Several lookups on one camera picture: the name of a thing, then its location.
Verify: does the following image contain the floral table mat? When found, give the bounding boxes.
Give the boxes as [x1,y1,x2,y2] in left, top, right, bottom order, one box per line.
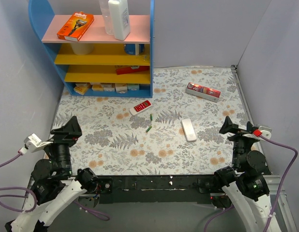
[53,68,248,175]

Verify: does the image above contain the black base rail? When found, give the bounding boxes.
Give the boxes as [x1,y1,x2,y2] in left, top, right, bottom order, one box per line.
[78,174,232,210]

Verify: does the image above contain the grey white remote control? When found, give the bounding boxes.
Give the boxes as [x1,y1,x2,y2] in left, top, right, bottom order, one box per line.
[181,119,197,142]

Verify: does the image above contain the blue can on shelf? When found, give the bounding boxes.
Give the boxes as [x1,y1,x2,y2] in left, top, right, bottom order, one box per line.
[124,43,145,55]

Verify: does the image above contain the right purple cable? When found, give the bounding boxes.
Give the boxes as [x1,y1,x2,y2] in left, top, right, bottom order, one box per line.
[204,134,299,232]

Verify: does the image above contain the orange white small box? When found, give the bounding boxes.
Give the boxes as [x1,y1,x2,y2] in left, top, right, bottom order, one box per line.
[92,84,104,91]

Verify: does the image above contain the white plastic bottle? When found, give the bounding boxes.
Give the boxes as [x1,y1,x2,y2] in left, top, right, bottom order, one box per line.
[108,0,130,41]

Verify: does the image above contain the white cup on shelf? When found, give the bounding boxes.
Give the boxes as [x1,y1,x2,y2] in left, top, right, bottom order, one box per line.
[71,43,94,55]

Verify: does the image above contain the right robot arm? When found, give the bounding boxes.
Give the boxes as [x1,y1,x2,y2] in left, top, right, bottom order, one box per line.
[213,116,281,232]

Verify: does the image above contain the orange razor box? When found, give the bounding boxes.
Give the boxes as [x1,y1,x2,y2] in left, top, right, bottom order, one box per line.
[57,12,94,42]

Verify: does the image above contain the red box on shelf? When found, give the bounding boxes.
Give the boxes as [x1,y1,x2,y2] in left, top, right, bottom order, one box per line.
[116,66,150,75]

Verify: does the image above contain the blue shelf unit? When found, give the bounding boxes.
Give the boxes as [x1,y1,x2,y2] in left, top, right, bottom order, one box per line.
[28,0,155,98]

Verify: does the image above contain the cream small box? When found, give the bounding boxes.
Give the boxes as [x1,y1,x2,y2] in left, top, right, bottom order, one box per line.
[115,83,128,94]

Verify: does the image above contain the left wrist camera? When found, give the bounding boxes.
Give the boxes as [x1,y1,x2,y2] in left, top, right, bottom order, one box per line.
[18,133,53,155]

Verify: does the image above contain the red toothpaste box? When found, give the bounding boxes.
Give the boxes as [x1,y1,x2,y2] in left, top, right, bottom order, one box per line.
[185,82,221,102]

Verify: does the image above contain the yellow small box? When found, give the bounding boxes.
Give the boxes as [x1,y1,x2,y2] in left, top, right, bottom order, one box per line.
[74,83,91,95]

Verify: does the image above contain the clear plastic bottle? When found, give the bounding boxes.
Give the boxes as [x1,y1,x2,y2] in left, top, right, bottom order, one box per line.
[99,0,114,35]

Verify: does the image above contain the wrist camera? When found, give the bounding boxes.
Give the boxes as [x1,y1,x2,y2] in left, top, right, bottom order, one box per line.
[244,126,272,141]
[18,133,53,155]

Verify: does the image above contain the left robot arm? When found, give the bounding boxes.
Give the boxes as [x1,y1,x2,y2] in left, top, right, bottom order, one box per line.
[5,116,99,232]

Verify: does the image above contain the teal small box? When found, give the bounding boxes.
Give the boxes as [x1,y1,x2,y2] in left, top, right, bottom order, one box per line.
[127,84,140,91]

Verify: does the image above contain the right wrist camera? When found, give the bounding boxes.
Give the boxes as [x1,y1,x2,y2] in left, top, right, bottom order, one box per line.
[244,126,272,141]

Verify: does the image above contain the red white remote control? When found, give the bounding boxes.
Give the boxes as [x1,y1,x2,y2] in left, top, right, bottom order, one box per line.
[129,100,152,116]

